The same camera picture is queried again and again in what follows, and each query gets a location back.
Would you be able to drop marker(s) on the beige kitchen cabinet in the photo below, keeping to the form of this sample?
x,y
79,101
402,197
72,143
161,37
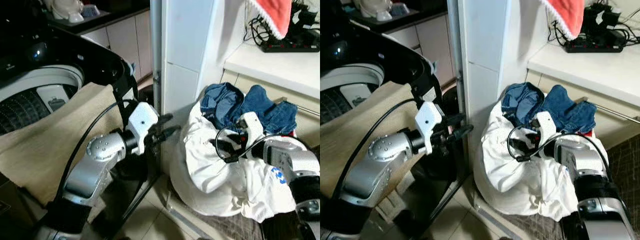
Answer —
x,y
430,40
120,40

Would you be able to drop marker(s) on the red towel with white fringe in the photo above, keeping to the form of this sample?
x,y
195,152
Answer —
x,y
275,12
567,12

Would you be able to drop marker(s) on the grey metal pole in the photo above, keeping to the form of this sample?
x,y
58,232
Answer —
x,y
454,50

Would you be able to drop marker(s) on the blue denim jeans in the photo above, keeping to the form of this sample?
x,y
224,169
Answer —
x,y
225,102
565,107

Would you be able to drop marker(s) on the black charger adapter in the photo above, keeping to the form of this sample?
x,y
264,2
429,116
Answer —
x,y
305,17
602,17

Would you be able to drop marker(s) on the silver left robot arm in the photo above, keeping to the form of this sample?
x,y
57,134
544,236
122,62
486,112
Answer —
x,y
372,167
97,167

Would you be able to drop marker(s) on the brown checked mat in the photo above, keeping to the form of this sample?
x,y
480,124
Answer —
x,y
625,170
235,229

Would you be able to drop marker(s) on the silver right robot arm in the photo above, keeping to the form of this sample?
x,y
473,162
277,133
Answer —
x,y
575,160
290,160

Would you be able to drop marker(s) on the beige cloth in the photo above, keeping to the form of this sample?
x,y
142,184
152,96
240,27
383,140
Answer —
x,y
50,145

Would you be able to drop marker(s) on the white ceramic figure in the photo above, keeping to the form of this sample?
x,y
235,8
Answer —
x,y
372,9
65,10

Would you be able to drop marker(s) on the black lidded washing machine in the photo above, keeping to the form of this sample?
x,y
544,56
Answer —
x,y
350,50
30,50

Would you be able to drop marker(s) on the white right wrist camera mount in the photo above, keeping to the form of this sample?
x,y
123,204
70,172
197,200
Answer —
x,y
252,125
545,124

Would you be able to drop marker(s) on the white counter cabinet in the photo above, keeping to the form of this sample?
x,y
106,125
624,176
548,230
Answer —
x,y
270,67
590,70

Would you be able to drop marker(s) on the black power strip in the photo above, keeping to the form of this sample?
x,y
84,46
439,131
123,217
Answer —
x,y
290,48
595,48

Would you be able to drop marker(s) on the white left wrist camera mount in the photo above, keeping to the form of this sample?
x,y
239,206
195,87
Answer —
x,y
428,120
141,120

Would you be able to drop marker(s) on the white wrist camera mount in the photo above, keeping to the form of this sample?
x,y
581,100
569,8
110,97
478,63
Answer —
x,y
428,120
252,125
545,124
141,120

